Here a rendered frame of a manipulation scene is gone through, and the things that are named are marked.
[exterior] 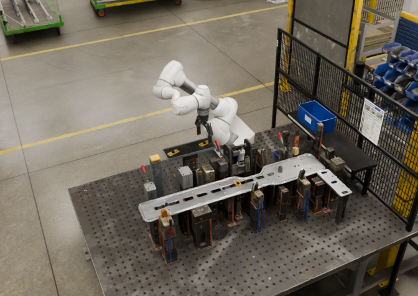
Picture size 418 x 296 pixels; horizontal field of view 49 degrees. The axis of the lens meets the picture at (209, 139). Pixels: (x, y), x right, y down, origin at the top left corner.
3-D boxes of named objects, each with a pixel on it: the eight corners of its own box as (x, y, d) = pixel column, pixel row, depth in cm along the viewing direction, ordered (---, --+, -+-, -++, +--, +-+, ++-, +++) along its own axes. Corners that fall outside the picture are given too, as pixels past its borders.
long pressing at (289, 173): (145, 226, 293) (145, 224, 292) (136, 204, 310) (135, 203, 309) (327, 170, 336) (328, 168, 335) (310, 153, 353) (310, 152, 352)
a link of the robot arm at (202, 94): (204, 100, 325) (189, 106, 319) (203, 81, 317) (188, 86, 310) (213, 106, 318) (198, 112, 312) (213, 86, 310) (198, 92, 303)
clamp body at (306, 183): (298, 224, 331) (303, 186, 312) (290, 213, 340) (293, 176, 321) (309, 220, 334) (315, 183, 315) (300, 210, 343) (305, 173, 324)
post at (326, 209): (324, 214, 339) (329, 183, 323) (316, 204, 348) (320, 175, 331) (331, 211, 341) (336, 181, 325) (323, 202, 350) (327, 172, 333)
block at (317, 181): (312, 216, 337) (316, 187, 321) (303, 207, 346) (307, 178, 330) (323, 212, 340) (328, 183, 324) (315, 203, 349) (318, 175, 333)
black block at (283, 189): (280, 226, 330) (283, 194, 314) (272, 216, 339) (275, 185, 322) (290, 222, 333) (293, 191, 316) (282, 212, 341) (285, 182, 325)
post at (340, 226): (339, 229, 325) (345, 199, 309) (329, 219, 334) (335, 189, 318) (346, 227, 327) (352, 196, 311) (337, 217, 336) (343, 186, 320)
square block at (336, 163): (330, 202, 349) (336, 165, 329) (324, 196, 355) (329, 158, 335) (339, 199, 352) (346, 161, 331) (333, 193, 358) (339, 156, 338)
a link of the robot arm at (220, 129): (213, 143, 402) (196, 132, 388) (222, 125, 405) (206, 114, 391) (225, 147, 390) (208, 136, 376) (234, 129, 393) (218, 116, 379)
